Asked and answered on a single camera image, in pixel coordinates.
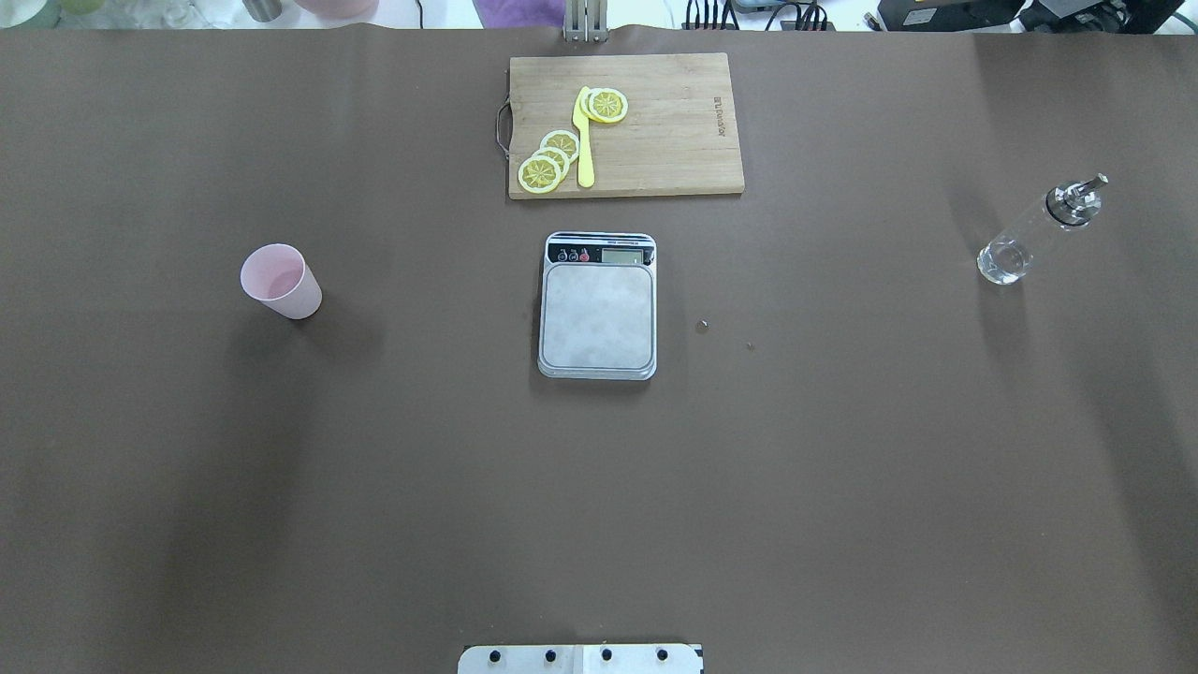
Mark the pink plastic cup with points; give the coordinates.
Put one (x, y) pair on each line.
(278, 276)

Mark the silver digital kitchen scale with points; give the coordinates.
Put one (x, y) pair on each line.
(598, 307)

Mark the yellow plastic knife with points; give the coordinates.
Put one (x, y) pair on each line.
(581, 122)

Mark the lemon slice middle of stack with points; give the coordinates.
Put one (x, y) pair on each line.
(562, 160)

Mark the lemon slice back of stack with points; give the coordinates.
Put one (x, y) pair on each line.
(564, 140)

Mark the bamboo cutting board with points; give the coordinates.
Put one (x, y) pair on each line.
(679, 138)

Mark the lemon slice near knife tip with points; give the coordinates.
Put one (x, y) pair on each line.
(605, 105)

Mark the purple cloth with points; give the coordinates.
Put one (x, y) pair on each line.
(495, 14)

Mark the black power strip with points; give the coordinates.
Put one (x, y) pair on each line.
(790, 16)

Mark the aluminium frame post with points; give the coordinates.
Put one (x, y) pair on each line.
(585, 21)

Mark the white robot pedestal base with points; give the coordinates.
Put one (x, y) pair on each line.
(583, 658)

